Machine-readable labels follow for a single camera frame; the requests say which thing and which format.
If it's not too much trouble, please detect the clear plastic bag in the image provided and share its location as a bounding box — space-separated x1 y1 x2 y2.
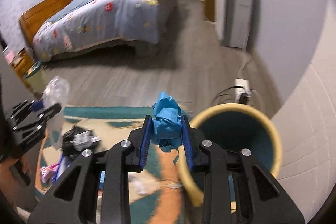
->
42 76 70 149

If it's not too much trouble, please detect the black plastic bag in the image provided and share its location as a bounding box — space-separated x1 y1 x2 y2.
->
62 126 101 162

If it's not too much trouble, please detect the blue paper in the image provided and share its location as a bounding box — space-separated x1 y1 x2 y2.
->
151 92 190 152

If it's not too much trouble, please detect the yellow teal trash bin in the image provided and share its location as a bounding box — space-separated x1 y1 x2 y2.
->
177 103 282 207

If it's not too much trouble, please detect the person's left hand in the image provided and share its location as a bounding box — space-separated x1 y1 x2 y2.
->
0 154 32 204

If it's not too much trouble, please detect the pink wrapper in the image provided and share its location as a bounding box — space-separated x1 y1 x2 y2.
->
40 163 59 184

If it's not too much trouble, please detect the teal beige horse rug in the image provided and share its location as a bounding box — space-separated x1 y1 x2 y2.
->
34 105 237 224

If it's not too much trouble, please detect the wooden nightstand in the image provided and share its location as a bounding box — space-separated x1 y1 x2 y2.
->
3 47 34 91

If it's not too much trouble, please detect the white power strip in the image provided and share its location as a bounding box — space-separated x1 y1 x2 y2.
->
234 78 251 105

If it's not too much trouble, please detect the wooden headboard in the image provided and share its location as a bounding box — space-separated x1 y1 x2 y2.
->
19 0 73 48

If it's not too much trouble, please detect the bed with blue duvet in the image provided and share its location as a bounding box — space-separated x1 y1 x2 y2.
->
33 0 177 62

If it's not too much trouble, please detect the white power cable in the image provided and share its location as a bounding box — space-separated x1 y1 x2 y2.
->
237 52 250 80

